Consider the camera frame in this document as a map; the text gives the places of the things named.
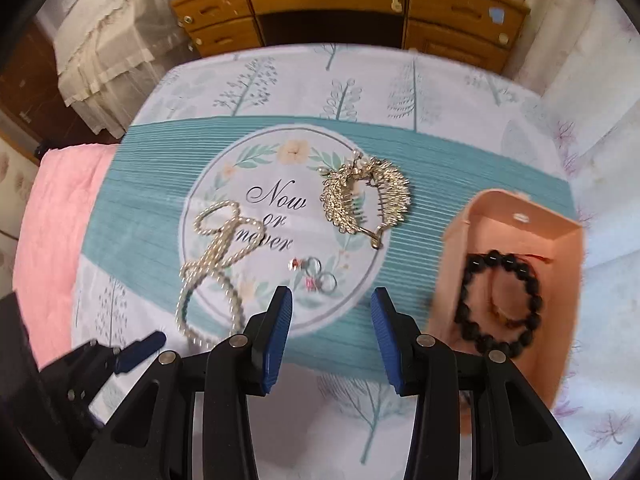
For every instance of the pink blanket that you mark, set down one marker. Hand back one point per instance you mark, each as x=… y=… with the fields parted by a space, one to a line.
x=55 y=235

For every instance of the peach paper box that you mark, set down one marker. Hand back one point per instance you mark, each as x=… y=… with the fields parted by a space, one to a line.
x=560 y=240

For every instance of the white lace covered furniture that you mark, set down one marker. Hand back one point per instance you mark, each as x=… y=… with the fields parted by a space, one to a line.
x=110 y=35

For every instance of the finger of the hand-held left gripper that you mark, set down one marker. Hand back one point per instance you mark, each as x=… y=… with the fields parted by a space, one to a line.
x=142 y=347

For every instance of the gold leaf hair clip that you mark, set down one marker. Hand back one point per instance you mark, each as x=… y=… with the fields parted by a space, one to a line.
x=340 y=195

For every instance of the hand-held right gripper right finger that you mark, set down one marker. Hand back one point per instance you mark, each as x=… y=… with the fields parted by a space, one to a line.
x=387 y=340

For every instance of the small wooden desk drawer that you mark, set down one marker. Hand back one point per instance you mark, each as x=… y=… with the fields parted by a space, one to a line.
x=450 y=45
x=215 y=7
x=465 y=7
x=225 y=37

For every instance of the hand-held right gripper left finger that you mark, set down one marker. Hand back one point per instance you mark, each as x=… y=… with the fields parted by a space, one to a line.
x=277 y=340

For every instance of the blue sticker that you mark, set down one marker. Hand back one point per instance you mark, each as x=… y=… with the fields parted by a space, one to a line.
x=496 y=15

